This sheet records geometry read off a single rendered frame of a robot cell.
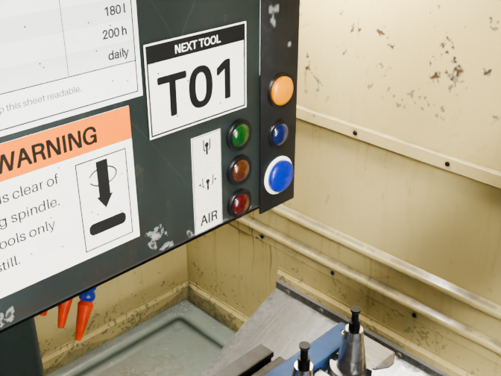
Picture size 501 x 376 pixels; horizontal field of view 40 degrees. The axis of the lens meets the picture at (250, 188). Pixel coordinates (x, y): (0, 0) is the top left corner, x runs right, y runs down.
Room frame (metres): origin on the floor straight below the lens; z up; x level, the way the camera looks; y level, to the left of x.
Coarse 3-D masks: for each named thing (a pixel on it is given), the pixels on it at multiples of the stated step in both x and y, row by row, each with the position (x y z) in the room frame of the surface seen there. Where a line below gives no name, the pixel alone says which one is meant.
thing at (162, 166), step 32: (160, 0) 0.47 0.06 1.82; (192, 0) 0.49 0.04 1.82; (224, 0) 0.52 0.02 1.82; (256, 0) 0.54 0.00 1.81; (160, 32) 0.47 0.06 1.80; (192, 32) 0.49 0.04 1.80; (256, 32) 0.54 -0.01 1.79; (256, 64) 0.54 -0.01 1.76; (256, 96) 0.54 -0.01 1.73; (32, 128) 0.40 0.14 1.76; (192, 128) 0.49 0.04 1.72; (224, 128) 0.51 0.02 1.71; (256, 128) 0.54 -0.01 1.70; (160, 160) 0.47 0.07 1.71; (224, 160) 0.51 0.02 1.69; (256, 160) 0.54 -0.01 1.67; (160, 192) 0.47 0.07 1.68; (192, 192) 0.49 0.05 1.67; (224, 192) 0.51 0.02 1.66; (256, 192) 0.54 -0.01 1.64; (160, 224) 0.47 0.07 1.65; (192, 224) 0.49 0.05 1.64; (224, 224) 0.52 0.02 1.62; (96, 256) 0.42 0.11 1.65; (128, 256) 0.44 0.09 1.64; (32, 288) 0.39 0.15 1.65; (64, 288) 0.40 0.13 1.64; (0, 320) 0.37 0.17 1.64
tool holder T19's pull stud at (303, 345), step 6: (300, 342) 0.72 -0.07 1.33; (306, 342) 0.72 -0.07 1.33; (300, 348) 0.71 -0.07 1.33; (306, 348) 0.71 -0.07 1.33; (300, 354) 0.71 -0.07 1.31; (306, 354) 0.71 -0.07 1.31; (300, 360) 0.71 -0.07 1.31; (306, 360) 0.71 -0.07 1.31; (300, 366) 0.71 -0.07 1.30; (306, 366) 0.70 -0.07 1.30
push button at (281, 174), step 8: (280, 160) 0.55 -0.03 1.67; (272, 168) 0.55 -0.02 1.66; (280, 168) 0.55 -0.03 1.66; (288, 168) 0.55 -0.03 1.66; (272, 176) 0.54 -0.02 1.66; (280, 176) 0.55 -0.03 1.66; (288, 176) 0.55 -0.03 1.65; (272, 184) 0.54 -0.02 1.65; (280, 184) 0.55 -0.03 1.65; (288, 184) 0.56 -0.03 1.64
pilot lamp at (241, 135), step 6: (240, 126) 0.52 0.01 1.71; (246, 126) 0.52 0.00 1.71; (234, 132) 0.52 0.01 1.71; (240, 132) 0.52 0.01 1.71; (246, 132) 0.52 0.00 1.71; (234, 138) 0.51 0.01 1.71; (240, 138) 0.52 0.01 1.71; (246, 138) 0.52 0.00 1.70; (234, 144) 0.52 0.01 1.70; (240, 144) 0.52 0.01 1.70
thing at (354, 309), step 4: (352, 308) 0.79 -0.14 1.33; (356, 308) 0.79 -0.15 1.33; (360, 308) 0.79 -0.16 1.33; (352, 312) 0.78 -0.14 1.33; (356, 312) 0.78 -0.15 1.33; (360, 312) 0.79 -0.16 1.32; (352, 316) 0.79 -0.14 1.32; (356, 316) 0.78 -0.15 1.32; (352, 320) 0.79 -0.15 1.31; (356, 320) 0.79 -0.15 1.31; (360, 320) 0.79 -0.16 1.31; (352, 324) 0.78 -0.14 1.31; (356, 324) 0.78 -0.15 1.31; (360, 324) 0.79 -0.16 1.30; (348, 328) 0.79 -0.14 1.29; (352, 328) 0.78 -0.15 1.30; (356, 328) 0.78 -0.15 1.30
